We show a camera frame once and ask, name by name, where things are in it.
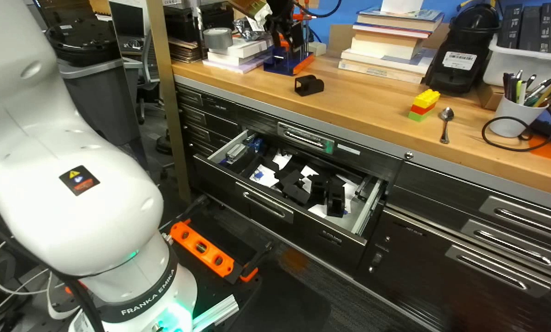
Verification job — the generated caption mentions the small black cube object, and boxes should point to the small black cube object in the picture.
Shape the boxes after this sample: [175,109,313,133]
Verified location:
[295,74,324,97]

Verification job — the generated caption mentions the orange spirit level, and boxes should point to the orange spirit level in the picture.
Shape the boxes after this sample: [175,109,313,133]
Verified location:
[169,220,258,285]

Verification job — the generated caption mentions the stack of books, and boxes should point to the stack of books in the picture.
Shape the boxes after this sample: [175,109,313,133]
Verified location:
[337,10,442,84]

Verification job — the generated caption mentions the orange handled hex key set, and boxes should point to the orange handled hex key set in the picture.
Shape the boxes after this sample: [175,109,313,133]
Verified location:
[263,15,315,76]

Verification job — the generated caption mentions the colourful toy block stack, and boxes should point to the colourful toy block stack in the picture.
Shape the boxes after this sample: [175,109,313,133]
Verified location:
[407,89,440,122]

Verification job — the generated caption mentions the white pen cup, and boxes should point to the white pen cup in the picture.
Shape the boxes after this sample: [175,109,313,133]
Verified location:
[488,98,543,137]

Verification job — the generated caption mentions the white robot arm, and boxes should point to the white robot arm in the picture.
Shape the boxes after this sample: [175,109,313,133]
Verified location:
[0,0,197,332]

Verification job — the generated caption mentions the metal spoon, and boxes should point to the metal spoon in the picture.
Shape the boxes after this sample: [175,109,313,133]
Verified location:
[440,108,455,145]

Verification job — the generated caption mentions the white storage bin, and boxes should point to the white storage bin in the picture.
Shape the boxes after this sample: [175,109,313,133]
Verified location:
[483,39,551,87]

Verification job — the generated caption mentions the white paper stack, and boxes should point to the white paper stack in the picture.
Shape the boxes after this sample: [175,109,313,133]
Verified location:
[203,39,269,74]

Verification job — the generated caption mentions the black metal drawer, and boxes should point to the black metal drawer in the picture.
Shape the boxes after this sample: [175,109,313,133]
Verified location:
[193,130,383,266]

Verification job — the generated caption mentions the black label maker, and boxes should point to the black label maker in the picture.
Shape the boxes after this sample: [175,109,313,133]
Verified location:
[424,4,499,95]

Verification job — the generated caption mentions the grey duct tape roll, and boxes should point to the grey duct tape roll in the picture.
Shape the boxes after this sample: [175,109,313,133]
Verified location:
[203,28,232,52]

